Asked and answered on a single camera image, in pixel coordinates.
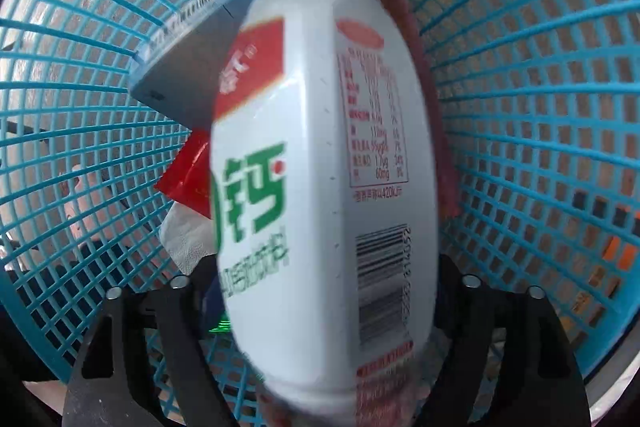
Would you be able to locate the blue plastic mesh basket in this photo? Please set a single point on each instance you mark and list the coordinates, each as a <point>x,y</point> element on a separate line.
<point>612,347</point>

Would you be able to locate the grey carton with blue edge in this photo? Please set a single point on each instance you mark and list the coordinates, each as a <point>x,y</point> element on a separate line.
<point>190,67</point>

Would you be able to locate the white bottle with red cap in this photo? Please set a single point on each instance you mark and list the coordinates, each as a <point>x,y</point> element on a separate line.
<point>310,157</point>

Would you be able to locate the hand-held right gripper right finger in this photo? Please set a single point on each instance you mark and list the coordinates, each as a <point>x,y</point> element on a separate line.
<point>465,322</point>

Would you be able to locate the white tissue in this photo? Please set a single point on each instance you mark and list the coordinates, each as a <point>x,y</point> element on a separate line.
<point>187,237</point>

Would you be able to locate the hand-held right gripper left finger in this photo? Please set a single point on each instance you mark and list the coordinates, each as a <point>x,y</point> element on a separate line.
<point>190,332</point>

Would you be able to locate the red wrapper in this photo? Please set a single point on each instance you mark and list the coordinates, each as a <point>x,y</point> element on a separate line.
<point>187,177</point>

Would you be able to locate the orange box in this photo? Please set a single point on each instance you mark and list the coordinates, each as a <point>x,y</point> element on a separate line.
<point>617,257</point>

